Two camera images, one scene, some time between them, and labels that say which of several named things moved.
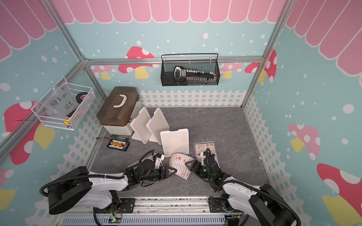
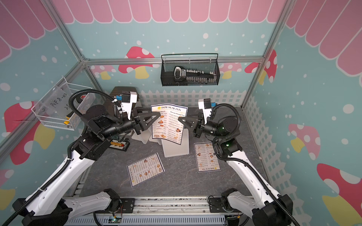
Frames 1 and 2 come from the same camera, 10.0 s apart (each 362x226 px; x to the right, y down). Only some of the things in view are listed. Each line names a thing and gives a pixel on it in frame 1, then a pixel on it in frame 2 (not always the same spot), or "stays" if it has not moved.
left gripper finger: (167, 173) -> (143, 125)
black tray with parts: (118, 144) stays
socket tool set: (193, 76) stays
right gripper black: (195, 162) -> (199, 127)
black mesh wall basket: (190, 69) stays
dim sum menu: (177, 162) -> (168, 126)
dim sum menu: (201, 147) stays
